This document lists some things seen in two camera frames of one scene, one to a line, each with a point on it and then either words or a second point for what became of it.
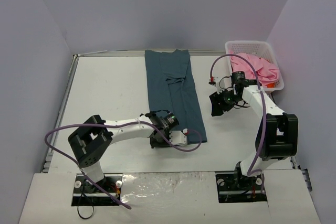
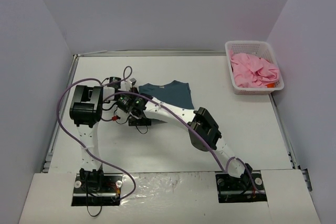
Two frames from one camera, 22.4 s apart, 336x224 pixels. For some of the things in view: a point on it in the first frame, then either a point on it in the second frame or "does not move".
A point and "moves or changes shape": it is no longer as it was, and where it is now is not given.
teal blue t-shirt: x=172 y=87 moves or changes shape
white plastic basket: x=260 y=48 does not move
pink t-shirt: x=267 y=73 does not move
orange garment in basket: x=270 y=85 does not move
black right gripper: x=219 y=100 to x=139 y=121
